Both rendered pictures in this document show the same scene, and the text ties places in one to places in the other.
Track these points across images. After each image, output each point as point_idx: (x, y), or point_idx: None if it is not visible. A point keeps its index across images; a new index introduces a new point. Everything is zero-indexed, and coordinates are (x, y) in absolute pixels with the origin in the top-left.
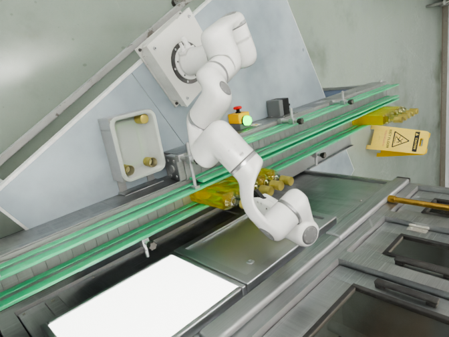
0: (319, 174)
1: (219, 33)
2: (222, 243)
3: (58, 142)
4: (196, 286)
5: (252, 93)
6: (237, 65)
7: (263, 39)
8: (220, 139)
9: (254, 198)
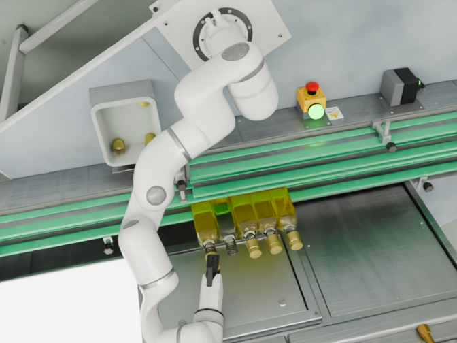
0: (415, 201)
1: (188, 103)
2: (185, 273)
3: (40, 109)
4: (115, 323)
5: (359, 60)
6: (216, 138)
7: None
8: (126, 254)
9: (202, 277)
